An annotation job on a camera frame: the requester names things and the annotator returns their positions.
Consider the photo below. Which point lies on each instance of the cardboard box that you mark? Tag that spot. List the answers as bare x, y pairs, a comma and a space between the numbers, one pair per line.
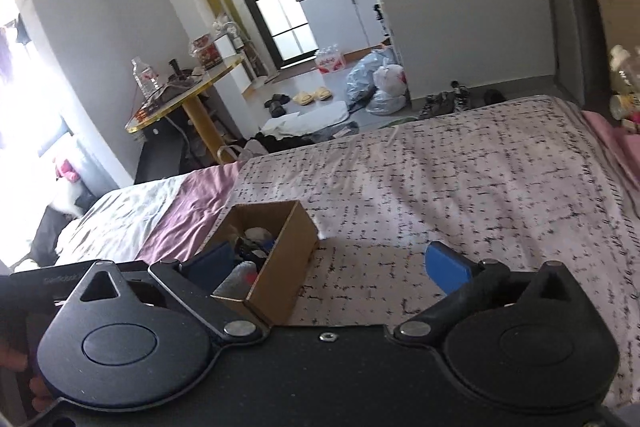
285, 272

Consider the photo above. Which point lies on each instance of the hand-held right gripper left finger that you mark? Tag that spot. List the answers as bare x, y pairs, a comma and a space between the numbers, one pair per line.
215, 263

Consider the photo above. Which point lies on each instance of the round gold-edged table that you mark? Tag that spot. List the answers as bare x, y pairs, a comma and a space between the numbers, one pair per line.
185, 94

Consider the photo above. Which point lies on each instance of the light blue fluffy sock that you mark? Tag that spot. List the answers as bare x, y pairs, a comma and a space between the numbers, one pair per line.
237, 279

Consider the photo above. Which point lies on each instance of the pink plush toy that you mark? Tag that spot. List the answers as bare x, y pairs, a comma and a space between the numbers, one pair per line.
67, 169

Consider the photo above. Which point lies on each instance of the yellow slipper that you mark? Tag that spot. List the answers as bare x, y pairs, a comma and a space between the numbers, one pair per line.
322, 93
303, 98

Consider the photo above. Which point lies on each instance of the clear water bottle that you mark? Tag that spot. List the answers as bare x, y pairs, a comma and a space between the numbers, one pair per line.
145, 77

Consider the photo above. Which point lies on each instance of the clear plastic bag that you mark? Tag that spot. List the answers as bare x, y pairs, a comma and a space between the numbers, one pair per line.
387, 103

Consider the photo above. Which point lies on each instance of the clear baby bottle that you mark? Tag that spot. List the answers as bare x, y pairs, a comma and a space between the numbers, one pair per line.
625, 87

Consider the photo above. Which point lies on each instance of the pair of grey shoes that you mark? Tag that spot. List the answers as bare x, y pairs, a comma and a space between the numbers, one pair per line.
445, 99

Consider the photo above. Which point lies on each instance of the white blanket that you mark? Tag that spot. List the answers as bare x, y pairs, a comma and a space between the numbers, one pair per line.
125, 217

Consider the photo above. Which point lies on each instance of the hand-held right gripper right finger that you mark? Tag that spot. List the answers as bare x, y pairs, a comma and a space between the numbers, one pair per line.
447, 272

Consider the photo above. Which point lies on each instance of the white plastic bag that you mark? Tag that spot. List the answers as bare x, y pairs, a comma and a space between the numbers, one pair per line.
390, 79

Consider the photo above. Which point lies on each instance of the grey headboard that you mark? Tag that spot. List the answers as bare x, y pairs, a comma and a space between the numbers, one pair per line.
575, 22

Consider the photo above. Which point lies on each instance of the patterned grey blanket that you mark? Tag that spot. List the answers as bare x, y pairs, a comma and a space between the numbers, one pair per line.
475, 207

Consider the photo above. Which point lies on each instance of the person's left hand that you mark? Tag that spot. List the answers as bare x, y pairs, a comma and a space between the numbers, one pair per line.
15, 357

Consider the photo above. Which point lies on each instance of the white kitchen cabinet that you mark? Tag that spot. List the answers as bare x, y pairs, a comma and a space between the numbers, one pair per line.
340, 14

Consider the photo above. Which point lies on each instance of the white handbag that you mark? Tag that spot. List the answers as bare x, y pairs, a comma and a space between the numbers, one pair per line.
242, 152

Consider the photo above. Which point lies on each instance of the yellow curtain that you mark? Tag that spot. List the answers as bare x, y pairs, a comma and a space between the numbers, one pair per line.
220, 2

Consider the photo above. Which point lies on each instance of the black slippers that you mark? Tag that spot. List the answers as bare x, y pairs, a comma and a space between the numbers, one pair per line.
277, 103

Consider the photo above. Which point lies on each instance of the white floor mat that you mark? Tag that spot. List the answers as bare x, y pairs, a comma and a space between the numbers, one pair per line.
305, 119

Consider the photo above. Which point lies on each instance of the pack of water bottles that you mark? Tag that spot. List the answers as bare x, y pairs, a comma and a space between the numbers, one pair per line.
330, 59

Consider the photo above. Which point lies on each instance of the red snack box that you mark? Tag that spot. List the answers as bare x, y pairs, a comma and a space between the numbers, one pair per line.
206, 52

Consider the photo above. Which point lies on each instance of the pink cloth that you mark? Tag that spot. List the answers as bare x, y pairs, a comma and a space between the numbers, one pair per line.
612, 142

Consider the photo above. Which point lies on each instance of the grey plastic bag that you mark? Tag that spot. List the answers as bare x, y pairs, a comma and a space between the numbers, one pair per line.
365, 74

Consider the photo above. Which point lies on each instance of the pink bed sheet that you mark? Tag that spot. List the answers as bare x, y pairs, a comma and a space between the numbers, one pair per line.
195, 202

